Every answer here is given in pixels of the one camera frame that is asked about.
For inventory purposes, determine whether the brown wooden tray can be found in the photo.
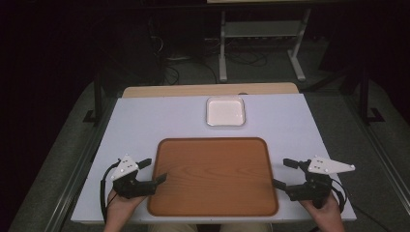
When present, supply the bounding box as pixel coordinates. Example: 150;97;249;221
147;136;280;218

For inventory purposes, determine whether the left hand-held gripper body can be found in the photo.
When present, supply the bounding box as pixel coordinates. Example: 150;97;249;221
110;153;158;200

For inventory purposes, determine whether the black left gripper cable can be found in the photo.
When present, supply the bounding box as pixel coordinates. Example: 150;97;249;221
99;159;121;224

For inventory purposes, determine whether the person's left hand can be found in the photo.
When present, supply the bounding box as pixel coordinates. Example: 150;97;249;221
105;188;147;222

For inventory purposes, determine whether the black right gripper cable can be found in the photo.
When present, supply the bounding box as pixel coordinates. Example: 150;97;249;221
330;178;393;232

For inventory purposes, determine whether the black metal stand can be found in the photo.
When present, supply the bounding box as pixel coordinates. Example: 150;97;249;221
358;66;387;126
82;72;104;127

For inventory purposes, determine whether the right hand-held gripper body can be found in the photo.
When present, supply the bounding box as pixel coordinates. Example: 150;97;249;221
285;155;357;209

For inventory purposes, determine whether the white metal table frame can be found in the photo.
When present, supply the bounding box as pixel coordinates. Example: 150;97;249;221
218;8;312;83

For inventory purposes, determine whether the person's right hand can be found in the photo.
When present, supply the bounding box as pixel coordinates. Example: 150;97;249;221
299;192;343;225

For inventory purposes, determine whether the white square dish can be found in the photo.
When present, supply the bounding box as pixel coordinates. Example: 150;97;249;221
205;95;247;128

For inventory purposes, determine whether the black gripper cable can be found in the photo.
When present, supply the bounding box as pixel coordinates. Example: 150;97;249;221
99;159;121;224
330;178;393;232

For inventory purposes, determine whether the tangle of floor cables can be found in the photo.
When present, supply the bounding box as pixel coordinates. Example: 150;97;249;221
224;47;269;68

